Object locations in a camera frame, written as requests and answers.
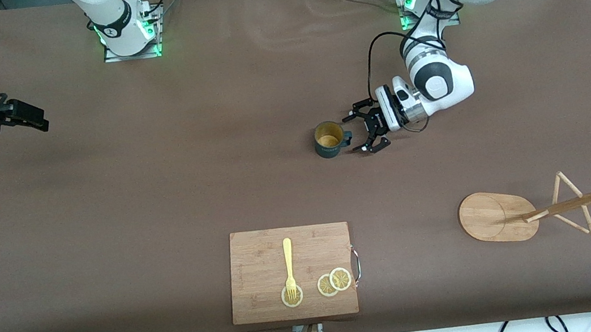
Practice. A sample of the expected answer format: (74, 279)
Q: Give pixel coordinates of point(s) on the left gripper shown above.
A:
(379, 119)

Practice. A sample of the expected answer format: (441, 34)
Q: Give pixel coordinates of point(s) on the teal mug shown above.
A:
(328, 151)

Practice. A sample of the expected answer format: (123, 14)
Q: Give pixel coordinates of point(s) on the wooden mug rack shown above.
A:
(491, 217)

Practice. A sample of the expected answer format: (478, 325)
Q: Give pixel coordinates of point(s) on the yellow plastic fork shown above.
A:
(288, 258)

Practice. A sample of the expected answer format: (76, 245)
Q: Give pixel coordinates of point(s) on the lemon slice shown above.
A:
(340, 279)
(323, 287)
(299, 297)

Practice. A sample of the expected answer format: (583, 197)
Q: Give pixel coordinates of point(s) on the brown table cover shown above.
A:
(216, 170)

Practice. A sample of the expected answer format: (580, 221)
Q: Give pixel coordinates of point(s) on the wooden cutting board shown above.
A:
(257, 262)

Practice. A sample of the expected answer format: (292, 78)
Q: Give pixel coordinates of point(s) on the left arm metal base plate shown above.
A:
(407, 24)

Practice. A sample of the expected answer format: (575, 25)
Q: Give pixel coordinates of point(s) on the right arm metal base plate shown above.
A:
(144, 54)

